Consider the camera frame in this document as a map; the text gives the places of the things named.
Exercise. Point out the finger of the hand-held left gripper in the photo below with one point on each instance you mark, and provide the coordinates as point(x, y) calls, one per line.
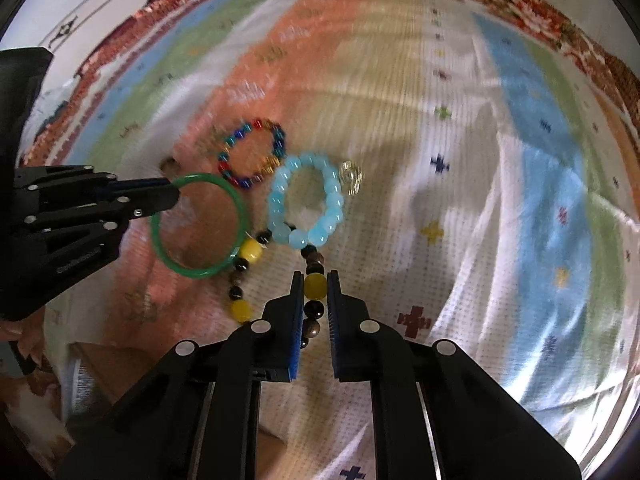
point(155, 200)
point(140, 186)

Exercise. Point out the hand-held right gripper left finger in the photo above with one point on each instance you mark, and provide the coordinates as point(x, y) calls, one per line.
point(298, 330)

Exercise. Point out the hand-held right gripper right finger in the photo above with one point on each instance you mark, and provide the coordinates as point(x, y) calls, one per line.
point(334, 330)

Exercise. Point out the green bangle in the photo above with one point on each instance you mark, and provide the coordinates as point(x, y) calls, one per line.
point(165, 255)

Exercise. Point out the white bed headboard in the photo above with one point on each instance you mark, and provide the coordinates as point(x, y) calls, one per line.
point(100, 0)

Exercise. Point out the striped pastel blanket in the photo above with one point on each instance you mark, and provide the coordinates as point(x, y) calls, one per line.
point(450, 210)

